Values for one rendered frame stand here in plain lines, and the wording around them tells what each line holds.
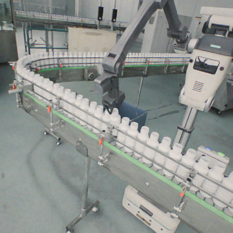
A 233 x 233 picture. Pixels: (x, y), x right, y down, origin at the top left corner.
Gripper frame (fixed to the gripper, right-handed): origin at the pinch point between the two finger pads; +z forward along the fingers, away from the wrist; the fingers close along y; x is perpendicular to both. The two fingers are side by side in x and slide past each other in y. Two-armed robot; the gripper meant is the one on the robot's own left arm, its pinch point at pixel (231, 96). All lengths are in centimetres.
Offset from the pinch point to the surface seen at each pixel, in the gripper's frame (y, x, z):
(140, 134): -17.3, 28.0, 26.6
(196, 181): -18.8, -3.0, 33.4
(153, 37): 513, 316, 31
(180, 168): -17.9, 5.0, 32.4
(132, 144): -18.1, 30.9, 33.6
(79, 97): -15, 76, 25
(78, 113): -18, 73, 34
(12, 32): 162, 543, 57
